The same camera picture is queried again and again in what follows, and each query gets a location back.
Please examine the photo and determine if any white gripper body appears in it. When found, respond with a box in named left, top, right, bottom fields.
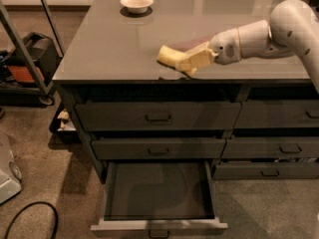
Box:
left=210, top=29, right=241, bottom=65

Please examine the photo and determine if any yellow sponge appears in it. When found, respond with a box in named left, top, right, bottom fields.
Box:
left=157, top=45, right=185, bottom=68

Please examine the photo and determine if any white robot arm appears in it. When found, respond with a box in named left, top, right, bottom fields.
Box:
left=175, top=0, right=319, bottom=91

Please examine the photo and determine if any top left drawer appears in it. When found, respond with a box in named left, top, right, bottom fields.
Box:
left=75, top=102, right=241, bottom=131

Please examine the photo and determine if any dark grey drawer cabinet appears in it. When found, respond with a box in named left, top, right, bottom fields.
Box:
left=54, top=0, right=318, bottom=178

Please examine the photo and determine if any top right drawer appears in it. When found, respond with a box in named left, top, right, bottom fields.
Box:
left=234, top=100, right=319, bottom=129

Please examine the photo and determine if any middle left drawer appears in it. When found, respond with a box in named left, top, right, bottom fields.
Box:
left=91, top=137, right=225, bottom=160

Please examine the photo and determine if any middle right drawer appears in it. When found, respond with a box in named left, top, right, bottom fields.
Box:
left=222, top=136, right=319, bottom=159

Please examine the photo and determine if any open bottom left drawer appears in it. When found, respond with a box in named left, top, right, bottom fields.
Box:
left=91, top=161, right=228, bottom=239

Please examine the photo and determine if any bottom right drawer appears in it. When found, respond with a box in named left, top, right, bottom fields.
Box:
left=212, top=162, right=319, bottom=180

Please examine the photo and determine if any white ceramic bowl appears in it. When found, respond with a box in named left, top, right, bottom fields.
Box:
left=120, top=0, right=154, bottom=14

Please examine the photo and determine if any black metal cart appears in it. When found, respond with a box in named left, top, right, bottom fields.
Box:
left=0, top=0, right=65, bottom=106

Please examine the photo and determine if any grey machine on floor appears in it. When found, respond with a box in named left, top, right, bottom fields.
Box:
left=0, top=131, right=22, bottom=204

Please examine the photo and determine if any black floor cable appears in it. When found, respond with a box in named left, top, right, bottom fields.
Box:
left=3, top=200, right=60, bottom=239

